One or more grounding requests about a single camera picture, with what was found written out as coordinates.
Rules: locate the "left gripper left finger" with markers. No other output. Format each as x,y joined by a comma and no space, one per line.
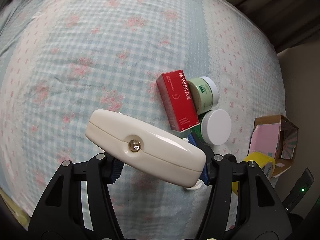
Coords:
58,214

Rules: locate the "brown curtain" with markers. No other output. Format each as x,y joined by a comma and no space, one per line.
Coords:
286,23

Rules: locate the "white glossy rectangular case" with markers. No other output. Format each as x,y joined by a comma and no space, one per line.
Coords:
146,147

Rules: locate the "green striped white-lid jar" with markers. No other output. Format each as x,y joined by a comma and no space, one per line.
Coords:
214,128

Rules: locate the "white supplement bottle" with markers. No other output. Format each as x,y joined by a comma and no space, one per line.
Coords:
201,181

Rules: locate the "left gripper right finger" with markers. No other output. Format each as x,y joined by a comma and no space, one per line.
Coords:
260,213

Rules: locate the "yellow tape roll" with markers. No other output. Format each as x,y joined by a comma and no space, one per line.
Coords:
265,162

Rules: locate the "light green cream jar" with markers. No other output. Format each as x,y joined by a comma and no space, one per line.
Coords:
204,93

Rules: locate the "brown cardboard box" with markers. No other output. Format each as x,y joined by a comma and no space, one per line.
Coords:
277,137

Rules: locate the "red Marubi box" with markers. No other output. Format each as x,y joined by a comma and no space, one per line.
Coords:
177,101

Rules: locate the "floral checkered bed sheet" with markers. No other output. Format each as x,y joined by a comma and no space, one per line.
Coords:
63,59

